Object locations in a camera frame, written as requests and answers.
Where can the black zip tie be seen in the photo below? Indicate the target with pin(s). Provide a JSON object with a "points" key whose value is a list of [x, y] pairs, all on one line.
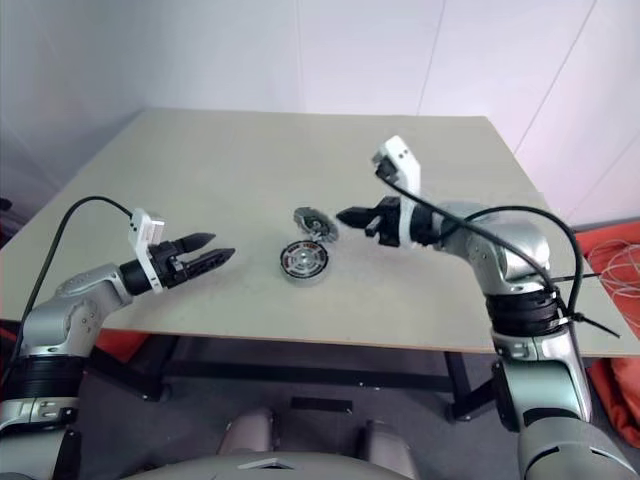
{"points": [[597, 327], [580, 276]]}

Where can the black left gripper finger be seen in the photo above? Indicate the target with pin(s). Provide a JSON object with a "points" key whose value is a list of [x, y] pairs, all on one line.
{"points": [[197, 241], [212, 260]]}

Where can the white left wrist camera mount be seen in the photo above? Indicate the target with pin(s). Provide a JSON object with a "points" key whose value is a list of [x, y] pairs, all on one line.
{"points": [[145, 235]]}

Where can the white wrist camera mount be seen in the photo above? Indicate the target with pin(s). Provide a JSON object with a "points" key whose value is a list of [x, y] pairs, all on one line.
{"points": [[407, 165], [145, 235]]}

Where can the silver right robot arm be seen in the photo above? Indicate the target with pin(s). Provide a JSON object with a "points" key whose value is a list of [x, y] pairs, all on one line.
{"points": [[520, 250]]}

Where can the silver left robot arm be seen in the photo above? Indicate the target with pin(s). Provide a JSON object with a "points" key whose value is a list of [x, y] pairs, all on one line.
{"points": [[75, 300]]}

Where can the black floor tape strip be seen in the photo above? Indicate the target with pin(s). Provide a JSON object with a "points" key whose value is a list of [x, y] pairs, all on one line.
{"points": [[321, 405]]}

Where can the small black object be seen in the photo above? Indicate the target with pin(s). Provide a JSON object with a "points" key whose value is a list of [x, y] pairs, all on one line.
{"points": [[5, 204]]}

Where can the round motor housing copper windings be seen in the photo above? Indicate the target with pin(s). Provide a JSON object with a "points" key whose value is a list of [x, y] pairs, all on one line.
{"points": [[302, 281]]}

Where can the round silver motor lid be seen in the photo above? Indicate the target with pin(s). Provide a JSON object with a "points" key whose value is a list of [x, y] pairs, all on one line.
{"points": [[315, 222]]}

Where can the black metal table frame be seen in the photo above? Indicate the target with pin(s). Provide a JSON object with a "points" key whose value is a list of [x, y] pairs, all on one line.
{"points": [[310, 370]]}

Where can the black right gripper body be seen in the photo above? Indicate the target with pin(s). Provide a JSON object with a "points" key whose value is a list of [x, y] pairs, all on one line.
{"points": [[390, 225]]}

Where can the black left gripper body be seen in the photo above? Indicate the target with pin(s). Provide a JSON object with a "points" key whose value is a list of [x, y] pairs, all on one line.
{"points": [[170, 267]]}

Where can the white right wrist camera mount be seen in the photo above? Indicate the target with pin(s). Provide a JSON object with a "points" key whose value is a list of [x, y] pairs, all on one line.
{"points": [[407, 165]]}

